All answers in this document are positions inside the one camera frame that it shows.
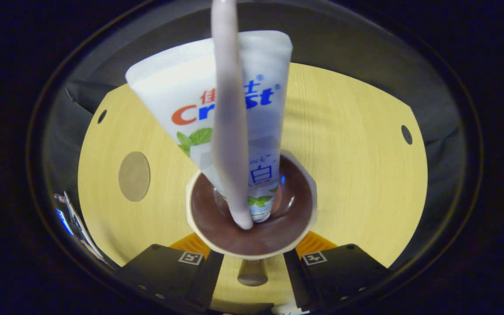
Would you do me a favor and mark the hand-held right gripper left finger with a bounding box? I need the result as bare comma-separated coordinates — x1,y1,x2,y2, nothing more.
116,232,225,313

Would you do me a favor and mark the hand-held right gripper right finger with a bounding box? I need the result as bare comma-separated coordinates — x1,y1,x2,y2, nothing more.
283,231,391,312

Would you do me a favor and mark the beige cup with brown inside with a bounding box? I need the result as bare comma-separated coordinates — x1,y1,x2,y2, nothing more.
185,149,318,287

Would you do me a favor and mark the round brown coaster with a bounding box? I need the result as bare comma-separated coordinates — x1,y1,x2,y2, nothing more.
118,151,151,202

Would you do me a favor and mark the pale purple toothbrush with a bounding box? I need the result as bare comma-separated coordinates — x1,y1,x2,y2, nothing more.
210,0,255,231

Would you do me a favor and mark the white toothpaste tube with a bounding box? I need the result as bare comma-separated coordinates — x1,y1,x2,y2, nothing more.
125,30,293,223

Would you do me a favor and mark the light wooden desktop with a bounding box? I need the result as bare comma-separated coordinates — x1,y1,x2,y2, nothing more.
78,63,428,313

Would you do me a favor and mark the black backdrop cloth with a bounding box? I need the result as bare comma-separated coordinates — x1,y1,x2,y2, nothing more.
42,0,467,272

